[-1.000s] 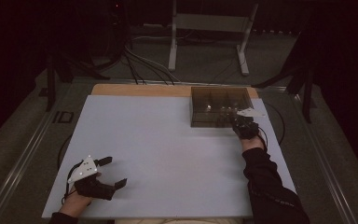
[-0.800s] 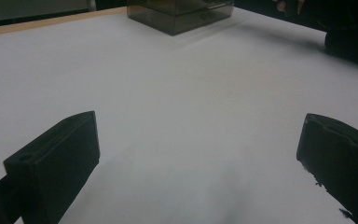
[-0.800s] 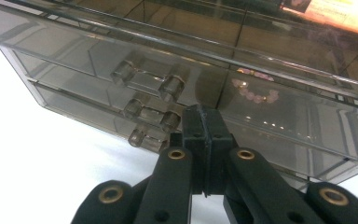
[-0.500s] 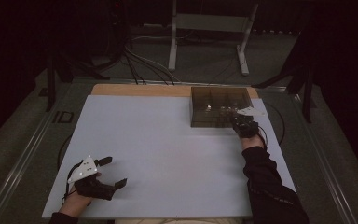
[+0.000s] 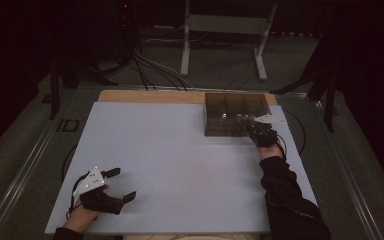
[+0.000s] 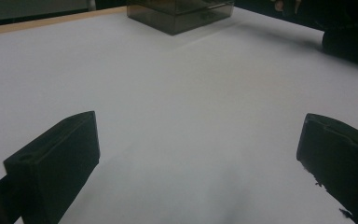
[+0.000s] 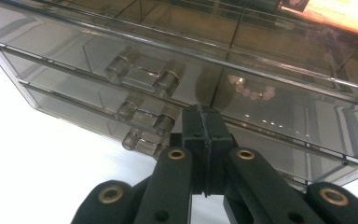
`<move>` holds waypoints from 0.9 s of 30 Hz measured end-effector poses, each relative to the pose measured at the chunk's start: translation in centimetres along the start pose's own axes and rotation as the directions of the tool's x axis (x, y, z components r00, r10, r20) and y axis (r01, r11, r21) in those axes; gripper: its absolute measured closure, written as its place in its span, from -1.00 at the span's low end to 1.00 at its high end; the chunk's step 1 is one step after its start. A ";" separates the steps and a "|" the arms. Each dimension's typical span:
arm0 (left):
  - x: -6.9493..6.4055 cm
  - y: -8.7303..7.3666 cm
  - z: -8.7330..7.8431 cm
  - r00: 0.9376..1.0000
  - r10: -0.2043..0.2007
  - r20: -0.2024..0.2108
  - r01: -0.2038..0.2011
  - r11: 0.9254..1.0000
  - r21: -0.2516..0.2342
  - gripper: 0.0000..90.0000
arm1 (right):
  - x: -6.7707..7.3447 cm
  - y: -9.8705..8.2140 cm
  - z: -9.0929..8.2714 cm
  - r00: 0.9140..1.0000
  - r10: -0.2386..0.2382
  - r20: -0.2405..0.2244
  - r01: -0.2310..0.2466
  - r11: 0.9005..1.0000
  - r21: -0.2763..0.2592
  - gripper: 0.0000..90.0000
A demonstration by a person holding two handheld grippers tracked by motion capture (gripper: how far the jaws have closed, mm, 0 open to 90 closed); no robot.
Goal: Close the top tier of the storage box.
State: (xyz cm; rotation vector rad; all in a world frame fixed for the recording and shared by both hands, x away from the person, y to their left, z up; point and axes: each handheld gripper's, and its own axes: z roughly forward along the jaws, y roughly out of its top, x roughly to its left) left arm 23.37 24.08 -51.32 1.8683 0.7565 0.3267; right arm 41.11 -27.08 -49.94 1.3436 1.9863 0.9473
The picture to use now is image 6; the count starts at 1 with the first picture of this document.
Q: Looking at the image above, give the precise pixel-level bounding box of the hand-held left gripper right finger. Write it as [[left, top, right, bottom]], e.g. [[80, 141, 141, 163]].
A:
[[296, 113, 358, 224]]

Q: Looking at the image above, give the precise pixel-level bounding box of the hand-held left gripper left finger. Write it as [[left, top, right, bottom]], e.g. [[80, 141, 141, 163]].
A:
[[3, 110, 101, 224]]

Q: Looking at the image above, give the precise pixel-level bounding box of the dark transparent drawer box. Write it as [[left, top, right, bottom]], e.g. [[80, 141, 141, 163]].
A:
[[126, 0, 236, 36]]

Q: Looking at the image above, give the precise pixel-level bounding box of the wooden table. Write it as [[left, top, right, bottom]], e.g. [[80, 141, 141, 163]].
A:
[[0, 6, 129, 37]]

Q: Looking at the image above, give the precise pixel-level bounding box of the white table mat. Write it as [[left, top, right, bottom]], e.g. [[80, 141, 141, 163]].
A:
[[0, 6, 358, 224]]

